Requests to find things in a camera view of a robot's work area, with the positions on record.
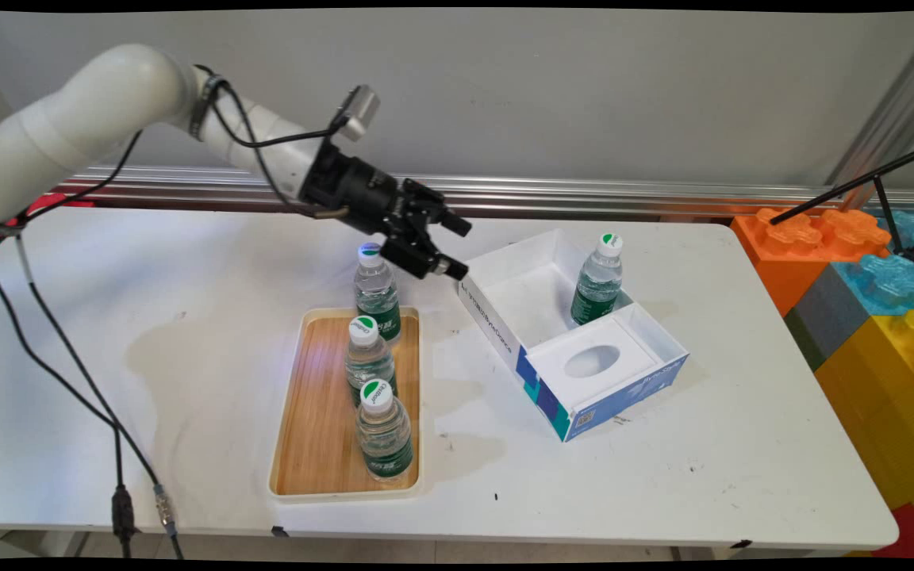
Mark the aluminium frame rail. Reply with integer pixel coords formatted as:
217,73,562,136
52,165,914,219

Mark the yellow toy building block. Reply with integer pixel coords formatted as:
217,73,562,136
814,309,914,548

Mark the aluminium frame post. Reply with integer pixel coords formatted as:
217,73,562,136
826,12,914,191

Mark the black cable strap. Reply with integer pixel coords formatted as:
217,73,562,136
190,73,229,142

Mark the green label water bottle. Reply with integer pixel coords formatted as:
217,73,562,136
344,315,398,407
355,378,415,482
354,242,402,343
570,232,625,327

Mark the grey toy building block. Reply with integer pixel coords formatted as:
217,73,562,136
784,266,870,372

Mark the wooden tray with cream rim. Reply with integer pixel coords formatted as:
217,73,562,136
268,307,422,502

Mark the red studded toy block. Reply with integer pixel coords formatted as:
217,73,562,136
9,193,97,227

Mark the white and blue cardboard box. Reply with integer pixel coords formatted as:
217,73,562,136
457,228,690,443

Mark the translucent blue toy block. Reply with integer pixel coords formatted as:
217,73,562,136
831,252,914,318
870,209,914,256

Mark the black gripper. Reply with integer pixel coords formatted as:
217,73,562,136
298,139,474,282

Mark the black tripod stand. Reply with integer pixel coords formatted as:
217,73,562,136
769,139,914,266

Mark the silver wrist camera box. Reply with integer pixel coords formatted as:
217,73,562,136
332,85,382,144

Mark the orange toy building block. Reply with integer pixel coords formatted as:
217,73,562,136
731,208,893,318

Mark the large red toy block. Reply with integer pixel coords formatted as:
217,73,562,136
874,504,914,560

